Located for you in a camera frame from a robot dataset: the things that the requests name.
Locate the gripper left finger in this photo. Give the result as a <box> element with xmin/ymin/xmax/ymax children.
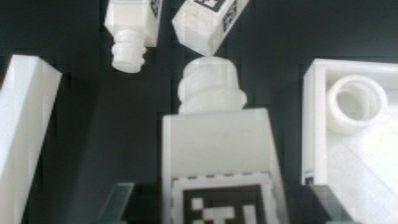
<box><xmin>98</xmin><ymin>182</ymin><xmax>135</xmax><ymax>224</ymax></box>

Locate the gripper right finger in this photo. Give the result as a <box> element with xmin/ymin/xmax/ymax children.
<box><xmin>309</xmin><ymin>185</ymin><xmax>359</xmax><ymax>224</ymax></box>

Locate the white table leg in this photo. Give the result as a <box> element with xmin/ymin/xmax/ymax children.
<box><xmin>105</xmin><ymin>0</ymin><xmax>164</xmax><ymax>73</ymax></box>
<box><xmin>162</xmin><ymin>57</ymin><xmax>290</xmax><ymax>224</ymax></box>
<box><xmin>172</xmin><ymin>0</ymin><xmax>251</xmax><ymax>56</ymax></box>

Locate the white square tabletop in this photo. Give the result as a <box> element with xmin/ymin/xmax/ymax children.
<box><xmin>302</xmin><ymin>59</ymin><xmax>398</xmax><ymax>224</ymax></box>

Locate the white U-shaped fence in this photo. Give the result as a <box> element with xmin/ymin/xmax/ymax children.
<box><xmin>0</xmin><ymin>55</ymin><xmax>62</xmax><ymax>224</ymax></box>

